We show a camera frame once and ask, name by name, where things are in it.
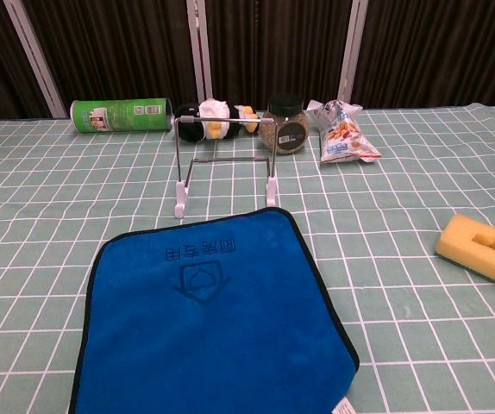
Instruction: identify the white plastic snack bag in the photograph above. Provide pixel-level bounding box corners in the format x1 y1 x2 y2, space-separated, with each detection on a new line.
305 98 382 166

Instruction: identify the black and white plush doll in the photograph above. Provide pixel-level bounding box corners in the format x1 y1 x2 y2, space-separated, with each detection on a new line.
173 98 260 142

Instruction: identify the yellow sponge block with slot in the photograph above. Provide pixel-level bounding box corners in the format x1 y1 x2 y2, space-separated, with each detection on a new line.
435 213 495 295

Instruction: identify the blue towel black trim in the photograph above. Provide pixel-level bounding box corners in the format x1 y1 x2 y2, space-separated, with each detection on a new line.
66 206 360 414

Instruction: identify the dark pleated curtain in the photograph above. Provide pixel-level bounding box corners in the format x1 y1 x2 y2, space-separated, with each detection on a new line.
0 0 495 122

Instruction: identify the glass jar with black lid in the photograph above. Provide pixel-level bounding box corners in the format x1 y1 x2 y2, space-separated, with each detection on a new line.
258 93 310 154

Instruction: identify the metal wire towel rack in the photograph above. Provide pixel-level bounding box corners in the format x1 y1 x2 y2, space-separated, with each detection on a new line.
172 115 279 218

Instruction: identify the green tiled tablecloth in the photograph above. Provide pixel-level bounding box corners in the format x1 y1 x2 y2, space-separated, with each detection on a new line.
0 103 495 414

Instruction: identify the green cylindrical chips can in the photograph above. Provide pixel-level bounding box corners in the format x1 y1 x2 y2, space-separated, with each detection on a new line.
70 97 175 135

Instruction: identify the white aluminium frame post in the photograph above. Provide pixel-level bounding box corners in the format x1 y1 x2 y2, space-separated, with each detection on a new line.
185 0 215 104
2 0 68 118
336 0 370 107

